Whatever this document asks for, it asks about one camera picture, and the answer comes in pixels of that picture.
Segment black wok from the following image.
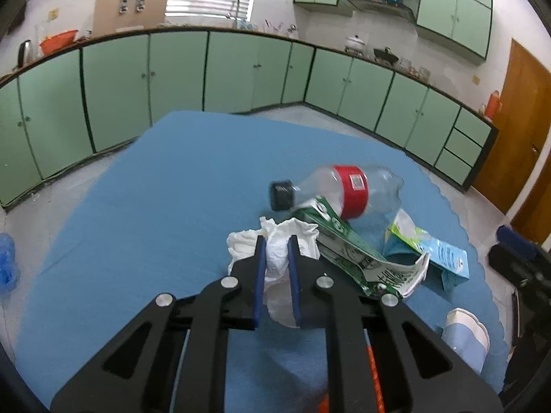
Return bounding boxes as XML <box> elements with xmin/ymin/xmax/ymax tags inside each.
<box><xmin>373</xmin><ymin>46</ymin><xmax>399</xmax><ymax>64</ymax></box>

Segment brown cardboard board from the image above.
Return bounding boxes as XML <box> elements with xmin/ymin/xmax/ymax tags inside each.
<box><xmin>92</xmin><ymin>0</ymin><xmax>171</xmax><ymax>36</ymax></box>

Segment green upper wall cabinets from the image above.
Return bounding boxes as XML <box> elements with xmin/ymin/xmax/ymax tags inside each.
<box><xmin>293</xmin><ymin>0</ymin><xmax>493</xmax><ymax>61</ymax></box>

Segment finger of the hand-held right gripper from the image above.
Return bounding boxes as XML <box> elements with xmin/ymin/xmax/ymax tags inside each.
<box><xmin>488</xmin><ymin>244</ymin><xmax>551</xmax><ymax>282</ymax></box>
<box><xmin>496</xmin><ymin>225</ymin><xmax>539</xmax><ymax>254</ymax></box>

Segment blue plastic bag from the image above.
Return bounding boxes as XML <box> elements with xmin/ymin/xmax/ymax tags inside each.
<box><xmin>0</xmin><ymin>232</ymin><xmax>20</xmax><ymax>295</ymax></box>

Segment large orange foam net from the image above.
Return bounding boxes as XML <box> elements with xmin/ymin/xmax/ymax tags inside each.
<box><xmin>316</xmin><ymin>341</ymin><xmax>387</xmax><ymax>413</ymax></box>

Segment orange plastic basin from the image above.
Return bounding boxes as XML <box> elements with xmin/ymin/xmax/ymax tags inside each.
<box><xmin>40</xmin><ymin>29</ymin><xmax>79</xmax><ymax>55</ymax></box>

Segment silver kettle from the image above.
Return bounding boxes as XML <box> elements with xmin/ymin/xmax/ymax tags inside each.
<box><xmin>16</xmin><ymin>40</ymin><xmax>34</xmax><ymax>67</ymax></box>

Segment blue scalloped table mat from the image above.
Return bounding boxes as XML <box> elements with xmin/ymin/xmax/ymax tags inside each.
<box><xmin>13</xmin><ymin>111</ymin><xmax>506</xmax><ymax>413</ymax></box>

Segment green white carton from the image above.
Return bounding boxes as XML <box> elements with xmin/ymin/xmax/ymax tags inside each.
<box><xmin>293</xmin><ymin>195</ymin><xmax>431</xmax><ymax>298</ymax></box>

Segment wide wooden door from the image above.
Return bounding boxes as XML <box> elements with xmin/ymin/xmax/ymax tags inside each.
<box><xmin>471</xmin><ymin>39</ymin><xmax>551</xmax><ymax>216</ymax></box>

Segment white blue paper cup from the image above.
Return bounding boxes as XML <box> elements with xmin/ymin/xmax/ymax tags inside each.
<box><xmin>443</xmin><ymin>307</ymin><xmax>491</xmax><ymax>374</ymax></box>

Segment green base cabinets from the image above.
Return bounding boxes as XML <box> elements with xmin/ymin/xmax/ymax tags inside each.
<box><xmin>0</xmin><ymin>26</ymin><xmax>500</xmax><ymax>209</ymax></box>

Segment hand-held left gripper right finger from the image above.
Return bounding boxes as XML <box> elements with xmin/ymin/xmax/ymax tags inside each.
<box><xmin>288</xmin><ymin>235</ymin><xmax>505</xmax><ymax>413</ymax></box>

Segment range hood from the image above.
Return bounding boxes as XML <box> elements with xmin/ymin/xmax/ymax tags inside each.
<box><xmin>343</xmin><ymin>0</ymin><xmax>417</xmax><ymax>24</ymax></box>

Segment red label plastic bottle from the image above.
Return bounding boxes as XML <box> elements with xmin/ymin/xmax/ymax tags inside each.
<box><xmin>269</xmin><ymin>164</ymin><xmax>405</xmax><ymax>221</ymax></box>

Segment light blue paper box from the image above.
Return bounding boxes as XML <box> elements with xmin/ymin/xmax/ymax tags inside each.
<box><xmin>383</xmin><ymin>209</ymin><xmax>471</xmax><ymax>290</ymax></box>

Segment red thermos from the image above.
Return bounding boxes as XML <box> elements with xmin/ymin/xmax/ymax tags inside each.
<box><xmin>484</xmin><ymin>89</ymin><xmax>503</xmax><ymax>119</ymax></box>

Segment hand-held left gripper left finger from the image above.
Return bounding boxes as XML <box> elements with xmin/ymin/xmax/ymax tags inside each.
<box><xmin>51</xmin><ymin>236</ymin><xmax>268</xmax><ymax>413</ymax></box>

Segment seasoning jars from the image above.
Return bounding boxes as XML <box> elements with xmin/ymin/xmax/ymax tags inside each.
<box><xmin>398</xmin><ymin>58</ymin><xmax>431</xmax><ymax>79</ymax></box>

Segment white tissue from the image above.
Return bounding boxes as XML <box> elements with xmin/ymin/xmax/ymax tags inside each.
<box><xmin>227</xmin><ymin>217</ymin><xmax>321</xmax><ymax>328</ymax></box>

